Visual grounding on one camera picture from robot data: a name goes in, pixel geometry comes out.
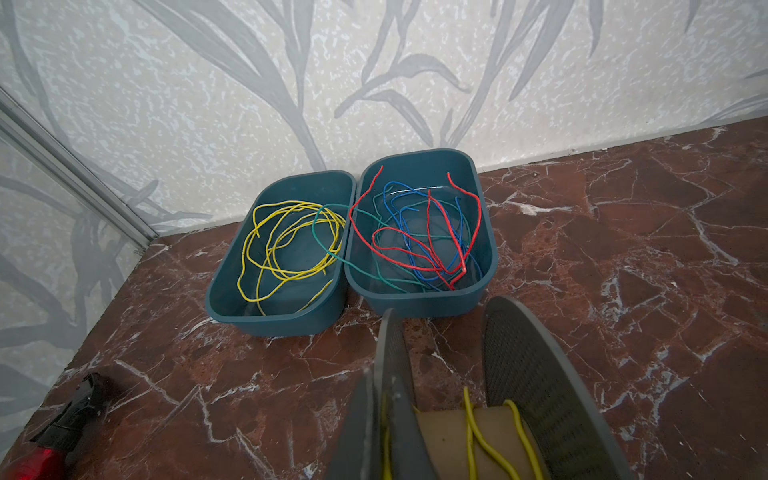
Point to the dark grey foam spool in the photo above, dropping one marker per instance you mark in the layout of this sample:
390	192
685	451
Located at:
522	364

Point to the red spray bottle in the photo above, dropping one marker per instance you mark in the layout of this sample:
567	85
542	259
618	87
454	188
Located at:
60	437

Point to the teal bin with yellow cables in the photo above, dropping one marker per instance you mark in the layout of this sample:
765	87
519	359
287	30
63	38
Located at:
283	274

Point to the teal bin with red cables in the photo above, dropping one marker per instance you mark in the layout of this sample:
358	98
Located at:
421	242

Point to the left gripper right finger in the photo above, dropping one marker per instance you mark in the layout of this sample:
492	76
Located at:
406	454

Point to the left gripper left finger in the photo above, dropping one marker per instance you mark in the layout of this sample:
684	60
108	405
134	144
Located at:
358	451

